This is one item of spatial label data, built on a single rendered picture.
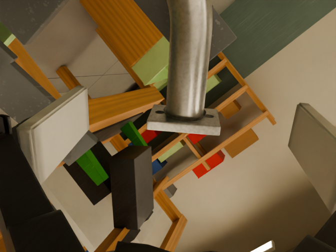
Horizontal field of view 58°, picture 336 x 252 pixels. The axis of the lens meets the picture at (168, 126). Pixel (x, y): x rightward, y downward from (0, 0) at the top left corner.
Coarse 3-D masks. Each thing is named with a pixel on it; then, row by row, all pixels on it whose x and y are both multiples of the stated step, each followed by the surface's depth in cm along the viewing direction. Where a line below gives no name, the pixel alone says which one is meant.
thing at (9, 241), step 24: (0, 120) 12; (0, 144) 12; (0, 168) 10; (24, 168) 10; (0, 192) 9; (24, 192) 9; (0, 216) 9; (24, 216) 8; (48, 216) 7; (24, 240) 7; (48, 240) 7; (72, 240) 7
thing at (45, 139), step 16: (64, 96) 17; (80, 96) 18; (48, 112) 14; (64, 112) 16; (80, 112) 18; (16, 128) 13; (32, 128) 13; (48, 128) 14; (64, 128) 16; (80, 128) 18; (32, 144) 13; (48, 144) 14; (64, 144) 16; (32, 160) 13; (48, 160) 14
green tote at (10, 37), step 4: (0, 24) 39; (0, 28) 40; (4, 28) 39; (0, 32) 40; (4, 32) 39; (8, 32) 39; (0, 36) 40; (4, 36) 40; (8, 36) 39; (12, 36) 40; (4, 40) 40; (8, 40) 40; (12, 40) 41; (8, 44) 41
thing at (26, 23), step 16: (0, 0) 26; (16, 0) 25; (32, 0) 25; (48, 0) 25; (64, 0) 25; (144, 0) 24; (160, 0) 24; (0, 16) 26; (16, 16) 26; (32, 16) 26; (48, 16) 26; (160, 16) 25; (16, 32) 26; (32, 32) 26; (224, 32) 25
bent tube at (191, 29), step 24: (168, 0) 20; (192, 0) 20; (192, 24) 20; (192, 48) 21; (168, 72) 22; (192, 72) 21; (168, 96) 23; (192, 96) 22; (168, 120) 23; (192, 120) 23; (216, 120) 23
